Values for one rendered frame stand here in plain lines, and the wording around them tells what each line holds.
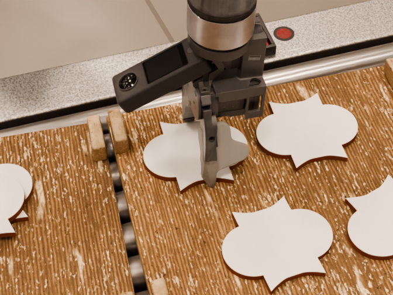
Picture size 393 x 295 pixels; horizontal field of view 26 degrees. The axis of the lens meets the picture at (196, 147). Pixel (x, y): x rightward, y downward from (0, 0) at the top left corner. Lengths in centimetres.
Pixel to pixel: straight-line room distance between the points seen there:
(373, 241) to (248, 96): 23
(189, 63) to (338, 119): 27
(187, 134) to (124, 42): 153
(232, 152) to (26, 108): 32
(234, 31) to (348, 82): 33
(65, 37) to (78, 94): 146
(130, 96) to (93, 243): 18
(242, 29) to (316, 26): 41
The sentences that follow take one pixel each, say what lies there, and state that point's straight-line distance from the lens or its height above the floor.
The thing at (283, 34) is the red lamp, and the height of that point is 92.
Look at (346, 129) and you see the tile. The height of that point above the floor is 95.
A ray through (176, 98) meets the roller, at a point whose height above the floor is 92.
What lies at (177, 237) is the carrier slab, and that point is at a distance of 102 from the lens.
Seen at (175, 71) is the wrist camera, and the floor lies 111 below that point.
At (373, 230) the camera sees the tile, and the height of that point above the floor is 95.
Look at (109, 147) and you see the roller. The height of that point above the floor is 92.
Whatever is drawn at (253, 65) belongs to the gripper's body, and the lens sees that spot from 98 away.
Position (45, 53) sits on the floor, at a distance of 262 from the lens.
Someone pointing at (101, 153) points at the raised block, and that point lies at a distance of 109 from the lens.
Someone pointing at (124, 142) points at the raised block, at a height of 96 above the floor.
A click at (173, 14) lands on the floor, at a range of 271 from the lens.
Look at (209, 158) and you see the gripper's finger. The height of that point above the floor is 100.
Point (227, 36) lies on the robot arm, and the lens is 91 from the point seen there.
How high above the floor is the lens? 178
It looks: 50 degrees down
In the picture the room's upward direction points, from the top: straight up
